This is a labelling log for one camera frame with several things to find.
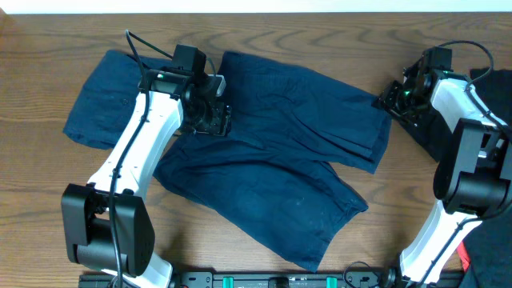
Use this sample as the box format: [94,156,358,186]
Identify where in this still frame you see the navy blue shorts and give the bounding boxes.
[153,50,393,274]

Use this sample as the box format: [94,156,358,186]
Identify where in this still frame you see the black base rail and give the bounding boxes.
[78,266,464,288]

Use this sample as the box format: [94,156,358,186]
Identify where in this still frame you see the red cloth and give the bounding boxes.
[456,242,471,273]

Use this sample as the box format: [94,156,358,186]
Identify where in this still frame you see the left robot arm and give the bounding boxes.
[61,45,230,287]

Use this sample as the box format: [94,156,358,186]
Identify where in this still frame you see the dark blue cloth pile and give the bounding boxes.
[459,216,511,288]

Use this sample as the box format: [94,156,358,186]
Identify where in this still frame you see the folded navy shorts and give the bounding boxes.
[62,49,181,151]

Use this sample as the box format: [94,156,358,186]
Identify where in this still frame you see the black garment with logo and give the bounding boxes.
[399,70,511,162]

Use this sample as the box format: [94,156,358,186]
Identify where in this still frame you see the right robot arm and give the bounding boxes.
[372,42,511,287]

